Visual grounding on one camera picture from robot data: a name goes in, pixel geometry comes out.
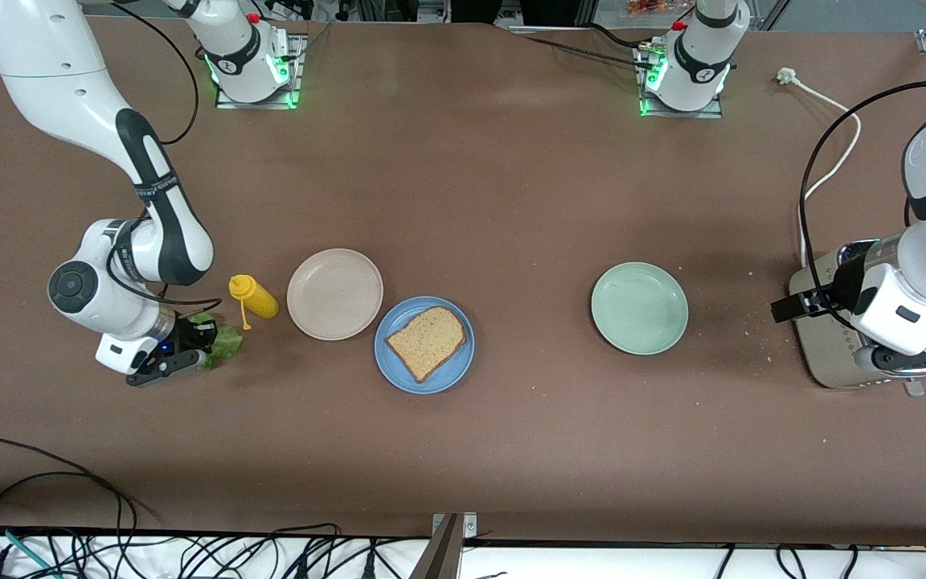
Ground green lettuce leaf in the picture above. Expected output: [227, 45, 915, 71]
[190, 312, 245, 372]

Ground yellow squeeze bottle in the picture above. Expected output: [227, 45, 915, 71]
[228, 274, 280, 331]

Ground square brown bread slice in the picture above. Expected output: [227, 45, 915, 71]
[385, 306, 467, 384]

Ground beige plate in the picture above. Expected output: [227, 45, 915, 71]
[286, 248, 384, 342]

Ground pale green plate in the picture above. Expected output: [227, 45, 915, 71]
[590, 262, 690, 356]

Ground blue plate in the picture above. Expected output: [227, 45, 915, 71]
[374, 296, 475, 395]

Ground beige metal toaster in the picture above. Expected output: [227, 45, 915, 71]
[789, 239, 926, 397]

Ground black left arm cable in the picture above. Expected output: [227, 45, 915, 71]
[799, 78, 926, 335]

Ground white toaster power cord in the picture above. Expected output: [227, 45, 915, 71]
[776, 67, 863, 269]

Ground looped black table cable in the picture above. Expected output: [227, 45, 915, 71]
[0, 473, 126, 579]

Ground long black table cable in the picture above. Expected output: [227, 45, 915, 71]
[0, 437, 141, 532]

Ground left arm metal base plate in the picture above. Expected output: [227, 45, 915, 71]
[638, 44, 723, 120]

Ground teal cable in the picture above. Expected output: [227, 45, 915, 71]
[0, 523, 58, 579]

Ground metal table edge bracket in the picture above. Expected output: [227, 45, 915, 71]
[429, 512, 478, 579]

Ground black base cable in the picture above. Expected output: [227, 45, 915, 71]
[509, 27, 661, 67]

